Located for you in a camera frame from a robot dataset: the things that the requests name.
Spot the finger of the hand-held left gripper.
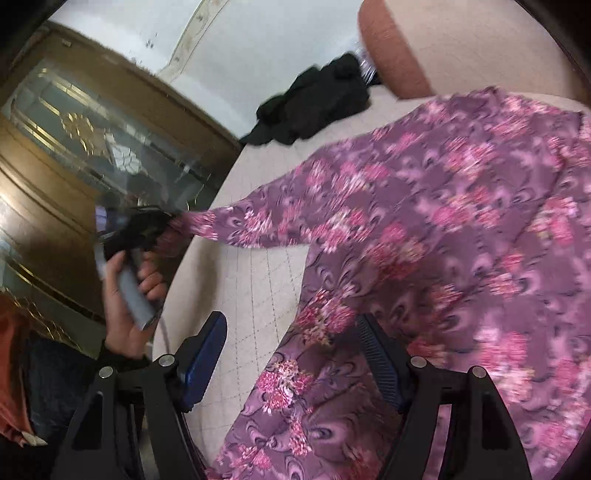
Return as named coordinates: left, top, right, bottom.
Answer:
left=145, top=209, right=181, bottom=247

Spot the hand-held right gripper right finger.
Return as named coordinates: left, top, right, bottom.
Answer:
left=355, top=314, right=527, bottom=480

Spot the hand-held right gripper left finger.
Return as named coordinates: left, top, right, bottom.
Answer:
left=55, top=310, right=229, bottom=480

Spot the person's left forearm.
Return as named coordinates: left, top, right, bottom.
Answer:
left=98, top=339, right=152, bottom=374

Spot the person's left hand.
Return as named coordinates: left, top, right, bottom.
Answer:
left=102, top=251, right=169, bottom=358

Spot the cream quilted blanket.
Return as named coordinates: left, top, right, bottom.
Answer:
left=152, top=83, right=591, bottom=480

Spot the wooden cabinet with glass door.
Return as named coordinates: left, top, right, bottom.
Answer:
left=0, top=23, right=245, bottom=352

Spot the dark blue cloth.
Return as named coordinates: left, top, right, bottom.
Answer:
left=23, top=332, right=107, bottom=455

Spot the orange cloth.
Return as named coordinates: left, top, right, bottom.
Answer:
left=0, top=295, right=47, bottom=446

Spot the black cloth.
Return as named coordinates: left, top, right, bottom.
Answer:
left=240, top=53, right=382, bottom=146

